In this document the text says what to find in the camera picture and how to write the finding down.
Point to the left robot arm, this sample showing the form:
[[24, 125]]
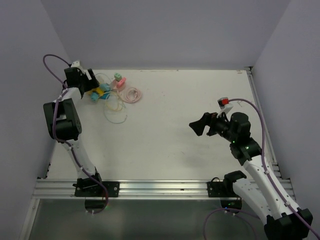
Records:
[[65, 127]]

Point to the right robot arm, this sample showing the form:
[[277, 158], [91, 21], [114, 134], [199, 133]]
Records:
[[281, 216]]

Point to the right black mount plate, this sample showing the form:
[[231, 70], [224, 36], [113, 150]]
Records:
[[217, 189]]

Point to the light blue charger plug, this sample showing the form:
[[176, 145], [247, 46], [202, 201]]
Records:
[[94, 97]]

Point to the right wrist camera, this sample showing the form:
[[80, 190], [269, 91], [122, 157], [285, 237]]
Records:
[[225, 106]]

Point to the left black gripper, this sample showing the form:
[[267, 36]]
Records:
[[92, 83]]

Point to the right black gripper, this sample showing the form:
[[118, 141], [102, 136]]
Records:
[[207, 119]]

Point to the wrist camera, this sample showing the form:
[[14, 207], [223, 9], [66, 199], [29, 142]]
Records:
[[225, 106], [77, 64]]

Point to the blue power socket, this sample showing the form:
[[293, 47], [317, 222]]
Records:
[[104, 87]]

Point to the pink socket adapter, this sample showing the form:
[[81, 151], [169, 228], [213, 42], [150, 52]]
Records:
[[121, 84]]

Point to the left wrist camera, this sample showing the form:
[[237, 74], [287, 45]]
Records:
[[77, 64]]

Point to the black mount plate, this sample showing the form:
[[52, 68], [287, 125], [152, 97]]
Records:
[[217, 189], [110, 189]]

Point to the green plug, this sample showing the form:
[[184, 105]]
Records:
[[118, 77]]

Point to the left black mount plate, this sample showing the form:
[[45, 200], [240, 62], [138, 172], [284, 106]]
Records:
[[110, 189]]

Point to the yellow cube socket adapter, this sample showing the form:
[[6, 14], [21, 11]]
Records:
[[98, 91]]

